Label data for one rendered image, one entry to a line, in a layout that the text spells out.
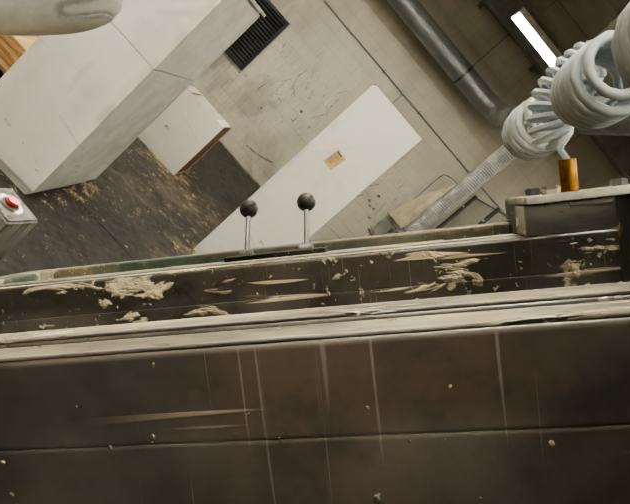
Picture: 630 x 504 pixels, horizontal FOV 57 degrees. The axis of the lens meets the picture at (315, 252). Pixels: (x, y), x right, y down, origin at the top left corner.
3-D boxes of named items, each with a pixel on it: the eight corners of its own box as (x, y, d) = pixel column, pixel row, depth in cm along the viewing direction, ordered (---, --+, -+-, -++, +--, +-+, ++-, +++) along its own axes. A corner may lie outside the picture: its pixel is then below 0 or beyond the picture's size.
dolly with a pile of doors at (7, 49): (-3, 43, 467) (22, 16, 461) (43, 92, 473) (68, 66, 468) (-55, 31, 407) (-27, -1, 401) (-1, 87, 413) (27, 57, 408)
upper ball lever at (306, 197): (299, 259, 113) (299, 199, 119) (318, 257, 112) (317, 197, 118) (294, 250, 109) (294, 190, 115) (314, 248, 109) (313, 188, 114)
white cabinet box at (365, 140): (208, 237, 552) (371, 88, 514) (249, 281, 559) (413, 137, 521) (191, 250, 493) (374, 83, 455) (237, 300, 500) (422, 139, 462)
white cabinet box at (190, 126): (149, 132, 636) (195, 87, 623) (185, 172, 643) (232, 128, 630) (134, 133, 592) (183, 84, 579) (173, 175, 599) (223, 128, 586)
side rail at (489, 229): (74, 308, 151) (68, 267, 151) (510, 269, 131) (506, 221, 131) (60, 312, 145) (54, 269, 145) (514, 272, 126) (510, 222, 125)
